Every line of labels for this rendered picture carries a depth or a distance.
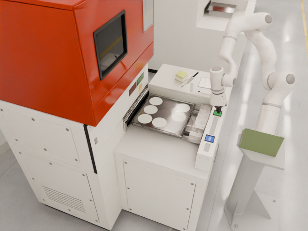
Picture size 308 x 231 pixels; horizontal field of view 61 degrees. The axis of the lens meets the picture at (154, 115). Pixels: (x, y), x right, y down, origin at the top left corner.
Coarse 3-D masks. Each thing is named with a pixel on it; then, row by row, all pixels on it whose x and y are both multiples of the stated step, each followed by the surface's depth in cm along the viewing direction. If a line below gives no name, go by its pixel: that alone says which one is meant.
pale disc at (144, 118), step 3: (144, 114) 188; (147, 114) 188; (138, 117) 185; (141, 117) 185; (144, 117) 185; (147, 117) 185; (150, 117) 185; (138, 120) 183; (141, 120) 183; (144, 120) 183; (147, 120) 183; (150, 120) 183
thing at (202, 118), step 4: (200, 112) 193; (204, 112) 193; (208, 112) 193; (200, 116) 190; (204, 116) 190; (208, 116) 190; (196, 120) 186; (200, 120) 187; (204, 120) 187; (200, 124) 183; (204, 124) 183; (204, 128) 180; (196, 132) 177; (200, 132) 177; (188, 140) 174; (192, 140) 173; (196, 140) 172
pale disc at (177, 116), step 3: (174, 114) 188; (177, 114) 188; (180, 114) 188; (183, 114) 188; (174, 117) 186; (177, 117) 186; (180, 117) 186; (183, 117) 186; (177, 120) 183; (180, 120) 183; (183, 120) 184
